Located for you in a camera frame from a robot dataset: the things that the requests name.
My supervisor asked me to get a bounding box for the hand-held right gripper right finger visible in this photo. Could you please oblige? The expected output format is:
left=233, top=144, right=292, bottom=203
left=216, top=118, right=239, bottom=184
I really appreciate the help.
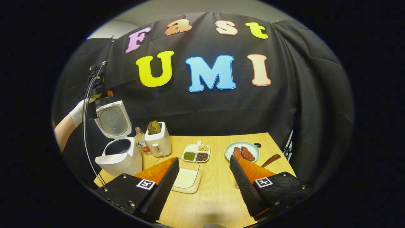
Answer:
left=229, top=155, right=314, bottom=220

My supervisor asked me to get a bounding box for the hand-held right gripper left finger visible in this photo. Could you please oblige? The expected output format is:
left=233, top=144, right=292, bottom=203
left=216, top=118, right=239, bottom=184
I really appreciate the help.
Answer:
left=95, top=157, right=180, bottom=222

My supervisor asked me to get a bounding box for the brown wooden spoon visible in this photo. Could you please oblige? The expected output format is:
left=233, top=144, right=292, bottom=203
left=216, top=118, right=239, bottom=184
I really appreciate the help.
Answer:
left=261, top=154, right=281, bottom=168

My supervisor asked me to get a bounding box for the white rice cooker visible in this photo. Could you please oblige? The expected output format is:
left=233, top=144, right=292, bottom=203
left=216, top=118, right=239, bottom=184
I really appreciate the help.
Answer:
left=94, top=100, right=143, bottom=178

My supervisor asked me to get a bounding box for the pale green plate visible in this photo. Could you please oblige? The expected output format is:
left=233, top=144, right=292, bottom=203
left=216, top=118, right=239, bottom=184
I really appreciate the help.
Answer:
left=225, top=141, right=260, bottom=162

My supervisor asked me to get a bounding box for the white toaster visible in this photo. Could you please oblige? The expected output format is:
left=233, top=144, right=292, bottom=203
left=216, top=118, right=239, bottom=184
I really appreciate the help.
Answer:
left=145, top=122, right=172, bottom=157

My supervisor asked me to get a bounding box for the white divided dish of beans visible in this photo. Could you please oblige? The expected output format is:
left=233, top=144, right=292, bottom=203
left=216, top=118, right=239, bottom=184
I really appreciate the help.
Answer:
left=182, top=141, right=211, bottom=163

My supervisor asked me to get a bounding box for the clear plastic bottle red label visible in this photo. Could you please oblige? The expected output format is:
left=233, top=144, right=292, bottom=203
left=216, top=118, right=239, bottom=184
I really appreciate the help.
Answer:
left=135, top=127, right=152, bottom=155

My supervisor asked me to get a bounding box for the black tripod stand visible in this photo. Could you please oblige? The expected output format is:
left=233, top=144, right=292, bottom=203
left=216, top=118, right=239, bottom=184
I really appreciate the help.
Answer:
left=284, top=129, right=293, bottom=161

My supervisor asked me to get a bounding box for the black backdrop cloth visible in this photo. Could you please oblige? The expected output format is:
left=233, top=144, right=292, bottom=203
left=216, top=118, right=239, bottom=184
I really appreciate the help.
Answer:
left=52, top=12, right=355, bottom=190

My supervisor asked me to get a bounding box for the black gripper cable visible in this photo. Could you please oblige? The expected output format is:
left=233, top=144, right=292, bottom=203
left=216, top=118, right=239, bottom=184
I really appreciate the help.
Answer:
left=82, top=62, right=106, bottom=187

